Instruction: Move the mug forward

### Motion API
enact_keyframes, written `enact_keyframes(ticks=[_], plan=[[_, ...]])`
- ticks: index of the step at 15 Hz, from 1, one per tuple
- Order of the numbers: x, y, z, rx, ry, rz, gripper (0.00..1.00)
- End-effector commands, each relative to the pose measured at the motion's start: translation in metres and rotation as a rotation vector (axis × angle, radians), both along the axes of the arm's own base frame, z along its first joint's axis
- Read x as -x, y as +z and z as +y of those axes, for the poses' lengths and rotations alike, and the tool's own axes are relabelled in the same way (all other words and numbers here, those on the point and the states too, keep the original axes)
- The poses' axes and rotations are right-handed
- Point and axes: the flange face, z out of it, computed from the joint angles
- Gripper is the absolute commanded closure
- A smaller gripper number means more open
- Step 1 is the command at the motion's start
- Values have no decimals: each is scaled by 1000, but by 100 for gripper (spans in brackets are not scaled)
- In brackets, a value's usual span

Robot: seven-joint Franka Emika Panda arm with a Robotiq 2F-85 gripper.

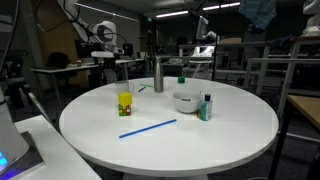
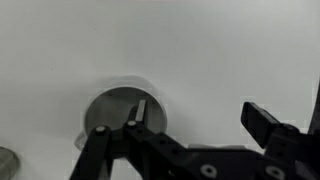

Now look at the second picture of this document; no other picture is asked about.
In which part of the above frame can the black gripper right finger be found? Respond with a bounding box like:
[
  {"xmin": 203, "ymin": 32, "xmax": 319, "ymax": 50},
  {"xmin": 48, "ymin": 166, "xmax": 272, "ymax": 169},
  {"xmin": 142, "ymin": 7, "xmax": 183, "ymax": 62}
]
[{"xmin": 240, "ymin": 101, "xmax": 320, "ymax": 180}]

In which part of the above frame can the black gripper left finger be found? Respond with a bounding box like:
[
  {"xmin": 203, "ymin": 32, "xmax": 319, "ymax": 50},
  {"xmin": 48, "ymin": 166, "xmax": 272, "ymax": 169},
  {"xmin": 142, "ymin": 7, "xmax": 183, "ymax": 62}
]
[{"xmin": 69, "ymin": 99, "xmax": 192, "ymax": 180}]

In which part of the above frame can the white ceramic mug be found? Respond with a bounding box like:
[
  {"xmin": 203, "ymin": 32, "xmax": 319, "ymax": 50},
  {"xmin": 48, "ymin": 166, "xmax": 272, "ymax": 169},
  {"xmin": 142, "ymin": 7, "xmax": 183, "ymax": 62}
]
[{"xmin": 73, "ymin": 75, "xmax": 169, "ymax": 152}]

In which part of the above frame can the stainless steel bottle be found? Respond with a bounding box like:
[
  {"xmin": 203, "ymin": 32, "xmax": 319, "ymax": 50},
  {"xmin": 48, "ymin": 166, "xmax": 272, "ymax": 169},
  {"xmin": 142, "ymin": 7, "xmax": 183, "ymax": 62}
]
[{"xmin": 0, "ymin": 146, "xmax": 21, "ymax": 180}]

